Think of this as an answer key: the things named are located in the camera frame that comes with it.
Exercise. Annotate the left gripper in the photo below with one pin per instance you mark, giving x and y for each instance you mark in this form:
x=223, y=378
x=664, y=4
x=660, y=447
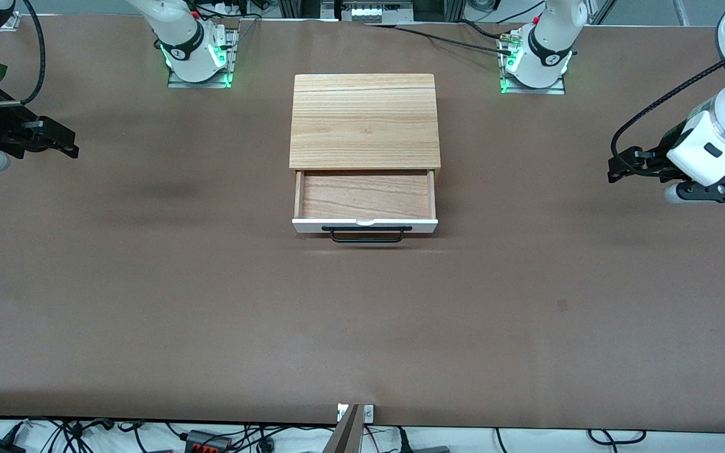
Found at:
x=654, y=160

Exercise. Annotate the white-fronted wooden drawer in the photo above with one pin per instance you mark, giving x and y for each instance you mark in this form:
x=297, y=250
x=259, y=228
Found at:
x=362, y=195

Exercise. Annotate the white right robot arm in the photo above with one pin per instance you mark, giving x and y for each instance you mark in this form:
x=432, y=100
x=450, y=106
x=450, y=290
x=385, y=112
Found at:
x=186, y=38

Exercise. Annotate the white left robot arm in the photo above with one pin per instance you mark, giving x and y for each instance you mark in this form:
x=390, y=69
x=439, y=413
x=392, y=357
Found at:
x=545, y=50

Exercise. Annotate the light wooden drawer cabinet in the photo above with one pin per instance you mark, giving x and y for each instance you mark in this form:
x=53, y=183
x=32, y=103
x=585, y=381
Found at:
x=362, y=119

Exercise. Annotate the white power strip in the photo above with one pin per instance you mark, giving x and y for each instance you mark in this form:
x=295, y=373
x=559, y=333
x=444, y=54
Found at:
x=369, y=11

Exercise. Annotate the red and black connector box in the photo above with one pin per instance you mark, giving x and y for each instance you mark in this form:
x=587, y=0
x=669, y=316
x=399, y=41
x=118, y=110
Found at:
x=205, y=443

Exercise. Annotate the brown wooden strip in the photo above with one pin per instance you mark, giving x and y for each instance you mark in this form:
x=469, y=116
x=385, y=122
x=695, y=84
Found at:
x=345, y=437

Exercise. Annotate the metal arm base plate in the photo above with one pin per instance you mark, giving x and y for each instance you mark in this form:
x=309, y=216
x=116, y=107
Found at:
x=551, y=90
x=202, y=83

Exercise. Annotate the small white metal bracket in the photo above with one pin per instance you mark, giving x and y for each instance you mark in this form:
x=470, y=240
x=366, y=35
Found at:
x=369, y=413

